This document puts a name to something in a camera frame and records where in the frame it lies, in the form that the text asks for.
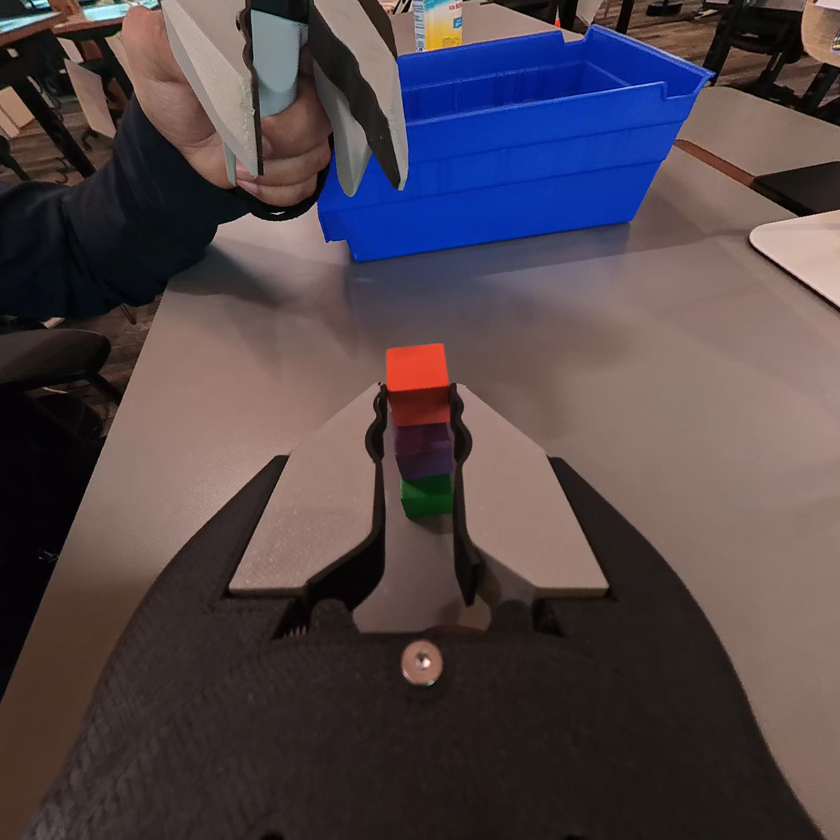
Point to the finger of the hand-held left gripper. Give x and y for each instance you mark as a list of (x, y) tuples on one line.
[(367, 79), (210, 59)]

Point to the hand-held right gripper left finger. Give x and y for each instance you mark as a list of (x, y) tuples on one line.
[(308, 525)]

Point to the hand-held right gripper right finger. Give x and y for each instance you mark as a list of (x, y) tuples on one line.
[(531, 525)]

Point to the green wooden cube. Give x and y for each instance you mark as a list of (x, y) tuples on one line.
[(426, 495)]

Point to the purple wooden cube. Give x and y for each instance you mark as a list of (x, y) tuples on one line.
[(423, 453)]

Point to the orange wooden cube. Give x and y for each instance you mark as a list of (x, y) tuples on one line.
[(417, 380)]

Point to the blue plastic bin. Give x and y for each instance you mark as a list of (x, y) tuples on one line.
[(525, 184)]

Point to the person's left forearm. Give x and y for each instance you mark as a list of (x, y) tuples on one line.
[(98, 229)]

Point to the grey desk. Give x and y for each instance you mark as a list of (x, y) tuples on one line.
[(590, 394)]

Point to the wooden background desk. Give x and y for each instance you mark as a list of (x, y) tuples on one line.
[(26, 33)]

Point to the person's left hand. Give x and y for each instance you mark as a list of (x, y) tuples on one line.
[(170, 111)]

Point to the disinfecting wipes canister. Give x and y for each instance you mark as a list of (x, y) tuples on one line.
[(439, 26)]

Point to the black office chair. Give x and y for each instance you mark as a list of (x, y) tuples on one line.
[(754, 39), (52, 361)]

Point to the white folding stand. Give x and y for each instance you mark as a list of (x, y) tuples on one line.
[(800, 253)]

